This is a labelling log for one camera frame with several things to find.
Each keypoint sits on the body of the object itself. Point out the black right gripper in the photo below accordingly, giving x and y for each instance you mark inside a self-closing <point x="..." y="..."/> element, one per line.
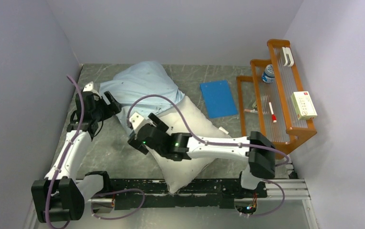
<point x="138" y="145"/>

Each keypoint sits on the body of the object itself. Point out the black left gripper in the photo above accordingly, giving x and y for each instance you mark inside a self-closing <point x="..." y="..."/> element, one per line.
<point x="115" y="106"/>

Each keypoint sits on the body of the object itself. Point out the light blue pillowcase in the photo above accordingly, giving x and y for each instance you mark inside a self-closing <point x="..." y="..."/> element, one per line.
<point x="141" y="79"/>

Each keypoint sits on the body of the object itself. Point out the white pillow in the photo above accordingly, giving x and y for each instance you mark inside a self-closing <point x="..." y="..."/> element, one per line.
<point x="178" y="174"/>

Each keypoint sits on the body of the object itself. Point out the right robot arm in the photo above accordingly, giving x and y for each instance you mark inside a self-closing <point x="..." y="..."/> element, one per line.
<point x="255" y="149"/>

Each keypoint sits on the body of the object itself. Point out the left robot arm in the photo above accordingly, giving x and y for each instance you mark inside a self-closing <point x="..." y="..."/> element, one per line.
<point x="58" y="197"/>

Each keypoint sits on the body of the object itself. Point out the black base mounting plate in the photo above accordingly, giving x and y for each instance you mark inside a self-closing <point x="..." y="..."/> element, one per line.
<point x="222" y="193"/>

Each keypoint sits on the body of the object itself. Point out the blue plastic folder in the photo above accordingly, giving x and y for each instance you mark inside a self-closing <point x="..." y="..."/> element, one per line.
<point x="218" y="99"/>

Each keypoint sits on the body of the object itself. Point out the pink white pen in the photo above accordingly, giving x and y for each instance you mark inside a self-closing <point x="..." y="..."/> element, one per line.
<point x="251" y="111"/>

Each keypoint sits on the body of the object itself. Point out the red-capped white marker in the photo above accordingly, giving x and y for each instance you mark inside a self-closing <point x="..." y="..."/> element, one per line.
<point x="273" y="116"/>

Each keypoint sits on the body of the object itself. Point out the orange tiered shelf rack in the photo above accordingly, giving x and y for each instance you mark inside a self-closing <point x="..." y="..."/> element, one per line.
<point x="288" y="133"/>

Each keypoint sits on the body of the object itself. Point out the small water bottle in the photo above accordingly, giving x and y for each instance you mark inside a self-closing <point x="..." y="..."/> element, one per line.
<point x="268" y="74"/>

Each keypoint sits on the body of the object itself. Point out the white red box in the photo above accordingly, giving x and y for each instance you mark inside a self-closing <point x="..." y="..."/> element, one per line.
<point x="303" y="105"/>

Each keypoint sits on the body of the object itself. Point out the white hook clip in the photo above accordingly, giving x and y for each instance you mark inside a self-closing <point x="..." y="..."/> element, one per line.
<point x="287" y="57"/>

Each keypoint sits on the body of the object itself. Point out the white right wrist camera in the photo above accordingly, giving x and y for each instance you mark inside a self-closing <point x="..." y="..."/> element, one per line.
<point x="136" y="120"/>

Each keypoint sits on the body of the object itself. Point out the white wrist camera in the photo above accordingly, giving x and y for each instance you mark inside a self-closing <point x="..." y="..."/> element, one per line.
<point x="136" y="120"/>
<point x="92" y="87"/>

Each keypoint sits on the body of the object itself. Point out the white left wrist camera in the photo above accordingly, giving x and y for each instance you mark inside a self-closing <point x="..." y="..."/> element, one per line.
<point x="92" y="87"/>

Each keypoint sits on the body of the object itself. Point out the aluminium frame rail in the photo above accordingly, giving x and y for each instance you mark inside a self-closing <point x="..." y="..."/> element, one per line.
<point x="279" y="192"/>

